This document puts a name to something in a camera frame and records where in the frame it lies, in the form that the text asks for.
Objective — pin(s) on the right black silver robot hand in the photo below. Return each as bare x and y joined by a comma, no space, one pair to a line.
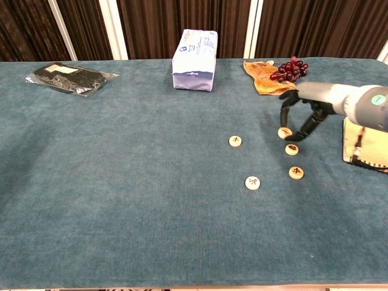
321,97

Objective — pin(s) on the round wooden chess piece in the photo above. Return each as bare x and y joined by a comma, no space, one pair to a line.
284,132
235,141
296,172
292,149
252,183

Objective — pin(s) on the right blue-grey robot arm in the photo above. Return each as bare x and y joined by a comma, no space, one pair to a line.
369,106

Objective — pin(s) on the purple grape bunch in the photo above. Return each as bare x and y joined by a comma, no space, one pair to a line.
291,72

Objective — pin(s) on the brown spiral notebook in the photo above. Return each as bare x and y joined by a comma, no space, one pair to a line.
351,142

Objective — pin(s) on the orange spout pouch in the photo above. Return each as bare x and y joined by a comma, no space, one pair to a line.
263,82

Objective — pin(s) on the white blue tissue pack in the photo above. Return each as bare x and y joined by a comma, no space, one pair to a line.
194,60

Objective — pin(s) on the dark brown pleated curtain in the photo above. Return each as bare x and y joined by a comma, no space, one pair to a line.
182,18

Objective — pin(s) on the teal table cloth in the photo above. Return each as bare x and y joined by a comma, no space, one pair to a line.
136,182

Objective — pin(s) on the black garment in plastic bag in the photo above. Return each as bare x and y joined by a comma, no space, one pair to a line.
66,80

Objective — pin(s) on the white frame post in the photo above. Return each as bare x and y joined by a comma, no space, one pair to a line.
114,30
63,30
253,30
384,54

